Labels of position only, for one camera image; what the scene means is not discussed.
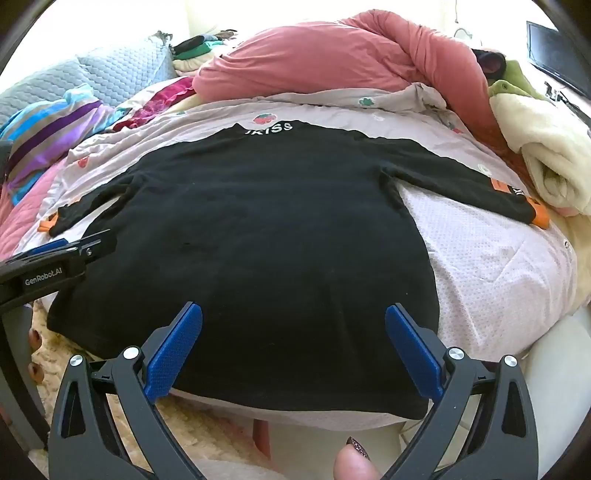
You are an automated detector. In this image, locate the person's left hand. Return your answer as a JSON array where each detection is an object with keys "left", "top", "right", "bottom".
[{"left": 27, "top": 327, "right": 48, "bottom": 387}]

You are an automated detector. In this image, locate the black flat screen monitor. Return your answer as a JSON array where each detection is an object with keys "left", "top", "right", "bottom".
[{"left": 526, "top": 21, "right": 591, "bottom": 97}]

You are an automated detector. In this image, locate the cream plush blanket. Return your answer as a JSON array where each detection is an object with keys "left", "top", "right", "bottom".
[{"left": 489, "top": 90, "right": 591, "bottom": 215}]

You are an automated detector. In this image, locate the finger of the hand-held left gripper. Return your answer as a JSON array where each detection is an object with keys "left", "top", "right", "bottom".
[{"left": 0, "top": 230, "right": 117, "bottom": 274}]

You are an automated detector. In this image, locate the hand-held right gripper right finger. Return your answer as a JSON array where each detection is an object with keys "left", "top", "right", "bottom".
[{"left": 383, "top": 304, "right": 539, "bottom": 480}]

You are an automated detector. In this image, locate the person's right hand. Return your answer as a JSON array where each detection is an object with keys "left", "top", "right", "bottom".
[{"left": 333, "top": 436, "right": 384, "bottom": 480}]

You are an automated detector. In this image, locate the striped blue purple cloth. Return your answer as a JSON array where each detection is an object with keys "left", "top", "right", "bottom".
[{"left": 0, "top": 85, "right": 116, "bottom": 206}]

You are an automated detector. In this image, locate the pink duvet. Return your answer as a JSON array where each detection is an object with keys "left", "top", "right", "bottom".
[{"left": 191, "top": 11, "right": 509, "bottom": 153}]

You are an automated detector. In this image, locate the magenta floral cloth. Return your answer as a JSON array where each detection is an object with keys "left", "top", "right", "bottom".
[{"left": 113, "top": 76, "right": 197, "bottom": 132}]

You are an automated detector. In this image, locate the green plush toy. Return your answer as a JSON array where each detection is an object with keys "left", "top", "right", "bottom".
[{"left": 487, "top": 58, "right": 550, "bottom": 102}]

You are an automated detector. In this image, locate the pile of folded clothes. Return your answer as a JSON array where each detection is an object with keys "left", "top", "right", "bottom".
[{"left": 171, "top": 30, "right": 241, "bottom": 77}]

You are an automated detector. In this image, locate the dark fuzzy cloth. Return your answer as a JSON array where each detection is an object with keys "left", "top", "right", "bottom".
[{"left": 473, "top": 46, "right": 511, "bottom": 79}]

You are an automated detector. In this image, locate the lilac strawberry print blanket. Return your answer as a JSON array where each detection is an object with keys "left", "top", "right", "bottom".
[{"left": 9, "top": 83, "right": 580, "bottom": 432}]

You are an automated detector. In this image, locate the pink quilted bed sheet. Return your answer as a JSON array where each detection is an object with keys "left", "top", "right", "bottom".
[{"left": 0, "top": 161, "right": 75, "bottom": 264}]

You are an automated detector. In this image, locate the grey quilted headboard cushion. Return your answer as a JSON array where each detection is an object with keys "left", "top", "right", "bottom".
[{"left": 0, "top": 32, "right": 178, "bottom": 127}]

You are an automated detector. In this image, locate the black t-shirt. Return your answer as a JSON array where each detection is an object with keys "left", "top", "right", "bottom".
[{"left": 46, "top": 121, "right": 550, "bottom": 421}]

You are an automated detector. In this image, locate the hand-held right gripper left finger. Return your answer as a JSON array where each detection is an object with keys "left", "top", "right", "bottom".
[{"left": 48, "top": 302, "right": 204, "bottom": 480}]

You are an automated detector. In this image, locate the cluttered white shelf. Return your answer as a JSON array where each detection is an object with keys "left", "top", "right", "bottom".
[{"left": 544, "top": 82, "right": 587, "bottom": 118}]

